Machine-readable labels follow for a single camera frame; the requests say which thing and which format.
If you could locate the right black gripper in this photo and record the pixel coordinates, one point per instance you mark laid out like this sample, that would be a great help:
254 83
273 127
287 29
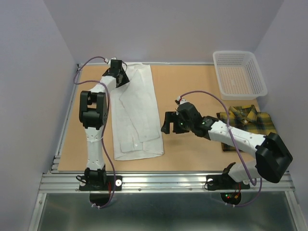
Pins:
172 116

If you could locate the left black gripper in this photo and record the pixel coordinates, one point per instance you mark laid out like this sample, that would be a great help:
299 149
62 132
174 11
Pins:
125 79

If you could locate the white long sleeve shirt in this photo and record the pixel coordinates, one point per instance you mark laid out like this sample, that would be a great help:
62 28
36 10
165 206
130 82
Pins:
135 116

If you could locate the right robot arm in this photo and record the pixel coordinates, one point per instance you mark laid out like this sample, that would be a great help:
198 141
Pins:
271 158

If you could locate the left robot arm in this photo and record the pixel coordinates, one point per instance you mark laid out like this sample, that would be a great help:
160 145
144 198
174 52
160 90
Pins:
93 115

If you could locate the yellow plaid folded shirt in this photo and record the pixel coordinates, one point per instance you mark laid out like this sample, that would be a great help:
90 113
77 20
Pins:
249 119

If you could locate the white plastic basket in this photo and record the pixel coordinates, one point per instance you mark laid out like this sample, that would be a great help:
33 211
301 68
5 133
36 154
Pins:
239 76

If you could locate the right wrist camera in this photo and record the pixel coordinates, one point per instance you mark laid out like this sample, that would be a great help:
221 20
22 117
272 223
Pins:
180 100

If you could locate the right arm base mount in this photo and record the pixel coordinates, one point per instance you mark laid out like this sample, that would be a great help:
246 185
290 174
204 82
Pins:
223 182

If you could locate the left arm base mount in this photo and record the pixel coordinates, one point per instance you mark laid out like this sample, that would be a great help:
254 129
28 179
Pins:
110 185

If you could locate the aluminium front rail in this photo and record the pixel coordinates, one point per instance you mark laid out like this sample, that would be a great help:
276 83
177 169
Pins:
134 182

